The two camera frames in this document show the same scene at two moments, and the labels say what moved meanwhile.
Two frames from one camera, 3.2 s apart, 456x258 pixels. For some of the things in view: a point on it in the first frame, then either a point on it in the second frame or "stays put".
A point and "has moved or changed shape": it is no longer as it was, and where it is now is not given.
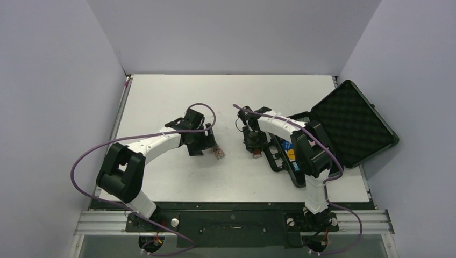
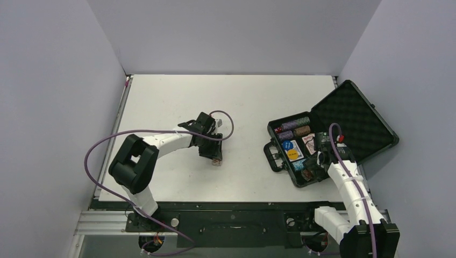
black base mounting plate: [237, 224] stays put
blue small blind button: [287, 145] stays put
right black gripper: [254, 143] -> [313, 168]
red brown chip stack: [257, 154] has moved or changed shape
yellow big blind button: [291, 154] stays put
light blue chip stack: [296, 166] stays put
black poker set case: [356, 130] stays put
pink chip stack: [218, 152] has moved or changed shape
